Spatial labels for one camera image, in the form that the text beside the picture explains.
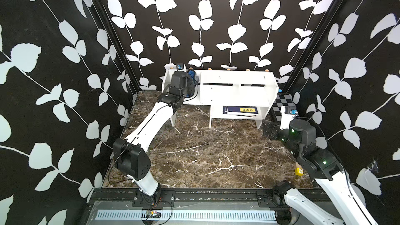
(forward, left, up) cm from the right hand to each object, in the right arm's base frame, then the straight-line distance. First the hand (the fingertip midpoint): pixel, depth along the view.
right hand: (269, 117), depth 67 cm
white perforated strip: (-34, +36, -31) cm, 58 cm away
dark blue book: (+16, +8, -16) cm, 24 cm away
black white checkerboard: (+35, -29, -28) cm, 53 cm away
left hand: (+23, +37, +4) cm, 44 cm away
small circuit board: (-33, +52, -32) cm, 70 cm away
